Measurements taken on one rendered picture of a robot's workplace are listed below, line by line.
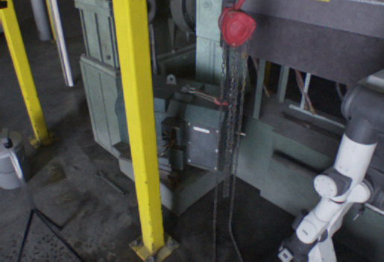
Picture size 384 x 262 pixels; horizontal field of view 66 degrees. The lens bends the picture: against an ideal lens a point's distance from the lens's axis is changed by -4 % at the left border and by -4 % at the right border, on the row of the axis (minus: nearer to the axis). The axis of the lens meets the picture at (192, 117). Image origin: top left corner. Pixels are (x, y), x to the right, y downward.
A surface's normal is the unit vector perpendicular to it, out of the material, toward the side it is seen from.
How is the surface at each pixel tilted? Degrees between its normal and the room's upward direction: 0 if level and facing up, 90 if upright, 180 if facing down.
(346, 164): 90
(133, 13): 90
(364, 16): 78
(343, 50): 90
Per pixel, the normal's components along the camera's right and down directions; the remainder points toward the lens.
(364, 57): -0.69, 0.37
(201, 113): -0.30, -0.27
